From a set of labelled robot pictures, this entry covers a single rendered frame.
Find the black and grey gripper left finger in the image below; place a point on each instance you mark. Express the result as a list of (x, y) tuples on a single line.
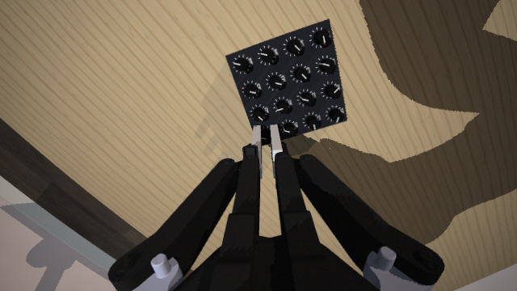
[(162, 261)]

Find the black knob box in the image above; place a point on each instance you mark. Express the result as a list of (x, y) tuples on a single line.
[(310, 96)]

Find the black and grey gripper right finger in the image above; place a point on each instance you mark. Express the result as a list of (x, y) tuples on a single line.
[(388, 258)]

